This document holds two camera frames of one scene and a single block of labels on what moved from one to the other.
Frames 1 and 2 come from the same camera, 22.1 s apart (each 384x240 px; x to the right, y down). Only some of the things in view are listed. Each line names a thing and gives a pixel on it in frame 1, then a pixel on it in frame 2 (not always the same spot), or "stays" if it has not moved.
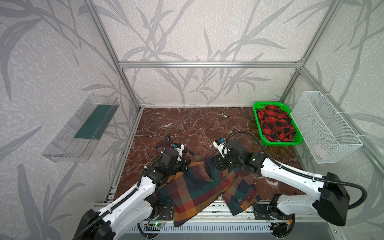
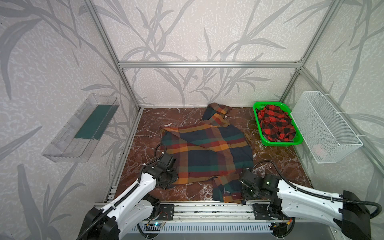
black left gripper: [182, 161] → [169, 162]
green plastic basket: [298, 139] stays
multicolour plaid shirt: [202, 183] → [213, 148]
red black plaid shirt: [276, 124] stays
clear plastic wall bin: [77, 139] stays
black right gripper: [222, 159] → [246, 185]
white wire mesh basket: [325, 133] stays
